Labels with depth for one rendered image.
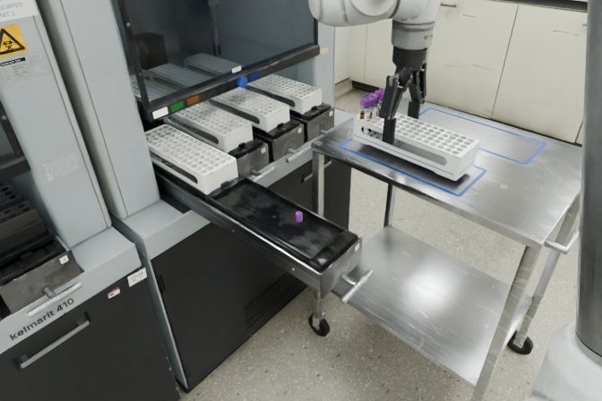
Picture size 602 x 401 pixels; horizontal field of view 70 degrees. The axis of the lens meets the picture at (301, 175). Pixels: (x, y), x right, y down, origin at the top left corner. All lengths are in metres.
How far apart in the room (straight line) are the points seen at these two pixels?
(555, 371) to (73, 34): 0.92
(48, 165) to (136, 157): 0.19
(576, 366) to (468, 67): 2.68
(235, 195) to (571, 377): 0.73
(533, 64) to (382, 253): 1.75
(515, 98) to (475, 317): 1.86
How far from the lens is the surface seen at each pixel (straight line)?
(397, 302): 1.48
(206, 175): 0.99
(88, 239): 1.12
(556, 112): 3.04
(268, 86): 1.44
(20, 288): 0.99
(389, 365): 1.68
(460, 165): 1.02
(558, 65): 2.96
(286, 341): 1.72
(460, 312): 1.50
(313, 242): 0.88
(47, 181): 1.01
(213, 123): 1.23
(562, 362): 0.59
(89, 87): 0.98
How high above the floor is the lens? 1.40
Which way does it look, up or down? 34 degrees down
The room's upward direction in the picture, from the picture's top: 2 degrees counter-clockwise
